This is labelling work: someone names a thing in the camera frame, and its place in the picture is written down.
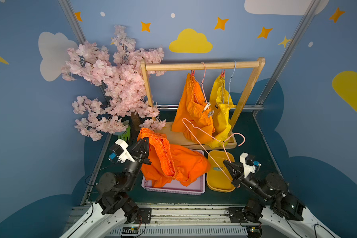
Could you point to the pink cherry blossom tree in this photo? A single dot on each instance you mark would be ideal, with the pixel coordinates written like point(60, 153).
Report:
point(123, 81)

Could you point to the green plant decoration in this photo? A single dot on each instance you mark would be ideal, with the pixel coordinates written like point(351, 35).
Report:
point(126, 134)

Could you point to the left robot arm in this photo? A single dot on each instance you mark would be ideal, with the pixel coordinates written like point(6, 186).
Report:
point(113, 207)

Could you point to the white clothespin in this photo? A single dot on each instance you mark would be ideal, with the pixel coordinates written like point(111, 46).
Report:
point(207, 106)

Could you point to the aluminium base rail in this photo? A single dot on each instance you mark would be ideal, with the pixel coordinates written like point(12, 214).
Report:
point(192, 215)

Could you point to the yellow shorts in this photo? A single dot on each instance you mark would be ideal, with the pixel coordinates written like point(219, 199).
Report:
point(219, 103)

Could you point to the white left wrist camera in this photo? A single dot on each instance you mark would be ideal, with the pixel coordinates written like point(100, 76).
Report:
point(119, 152)

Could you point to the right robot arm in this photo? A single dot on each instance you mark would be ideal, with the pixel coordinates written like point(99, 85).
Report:
point(276, 206)

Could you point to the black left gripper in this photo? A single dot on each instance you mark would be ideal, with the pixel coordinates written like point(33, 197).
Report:
point(141, 156)

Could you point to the pink plastic basket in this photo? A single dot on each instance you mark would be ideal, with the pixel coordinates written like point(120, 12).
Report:
point(198, 187)

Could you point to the light orange shorts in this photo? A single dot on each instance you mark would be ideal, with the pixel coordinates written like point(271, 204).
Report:
point(190, 118)

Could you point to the wooden clothes rack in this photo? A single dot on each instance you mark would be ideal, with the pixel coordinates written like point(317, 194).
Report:
point(234, 113)

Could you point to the light blue wire hanger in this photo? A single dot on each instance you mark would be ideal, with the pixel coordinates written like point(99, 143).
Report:
point(230, 81)

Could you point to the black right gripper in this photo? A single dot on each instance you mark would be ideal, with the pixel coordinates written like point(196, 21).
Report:
point(238, 177)

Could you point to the dark orange shorts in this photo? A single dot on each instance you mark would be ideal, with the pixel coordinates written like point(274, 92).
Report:
point(171, 162)

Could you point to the yellow plastic tray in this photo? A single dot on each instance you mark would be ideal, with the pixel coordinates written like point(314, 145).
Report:
point(216, 180)

